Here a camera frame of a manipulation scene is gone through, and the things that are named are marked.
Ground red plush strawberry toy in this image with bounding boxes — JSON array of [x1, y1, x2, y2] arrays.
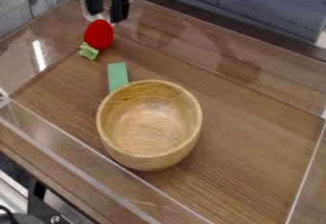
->
[[79, 19, 115, 61]]

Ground green rectangular block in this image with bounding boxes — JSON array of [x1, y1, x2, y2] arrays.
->
[[107, 62, 128, 92]]

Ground wooden bowl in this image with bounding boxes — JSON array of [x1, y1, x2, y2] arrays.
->
[[95, 79, 203, 172]]

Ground clear acrylic corner bracket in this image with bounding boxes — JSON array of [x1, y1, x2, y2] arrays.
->
[[78, 0, 126, 28]]

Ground black table leg bracket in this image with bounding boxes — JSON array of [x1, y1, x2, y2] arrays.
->
[[27, 181, 72, 224]]

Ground black cable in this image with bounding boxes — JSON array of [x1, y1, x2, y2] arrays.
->
[[0, 204, 20, 224]]

